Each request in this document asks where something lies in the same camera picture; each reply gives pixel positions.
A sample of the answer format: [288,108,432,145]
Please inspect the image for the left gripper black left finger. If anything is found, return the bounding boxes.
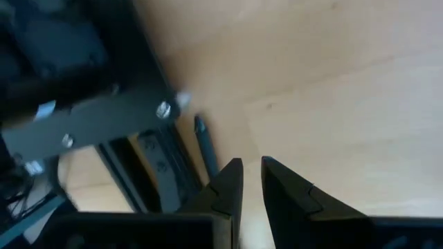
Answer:
[178,157,244,249]

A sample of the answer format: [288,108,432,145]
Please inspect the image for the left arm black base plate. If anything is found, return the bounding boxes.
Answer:
[0,88,183,163]

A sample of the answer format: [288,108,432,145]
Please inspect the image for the black pen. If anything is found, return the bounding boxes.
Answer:
[193,115,221,181]

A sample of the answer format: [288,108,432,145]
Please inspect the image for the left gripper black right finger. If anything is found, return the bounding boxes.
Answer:
[261,156,373,249]

